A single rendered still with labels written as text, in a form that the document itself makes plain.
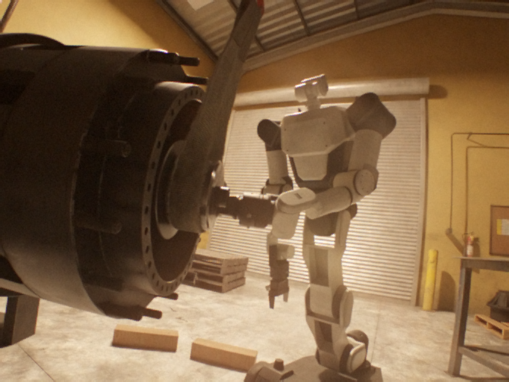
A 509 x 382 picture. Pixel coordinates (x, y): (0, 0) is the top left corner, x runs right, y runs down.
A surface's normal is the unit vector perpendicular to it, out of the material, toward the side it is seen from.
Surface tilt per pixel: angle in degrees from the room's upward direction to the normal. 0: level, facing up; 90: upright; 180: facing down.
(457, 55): 90
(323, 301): 105
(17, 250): 123
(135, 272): 138
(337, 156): 114
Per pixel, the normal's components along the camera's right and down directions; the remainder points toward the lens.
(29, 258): -0.07, 0.43
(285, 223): -0.10, 0.62
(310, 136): -0.63, 0.20
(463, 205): -0.42, -0.21
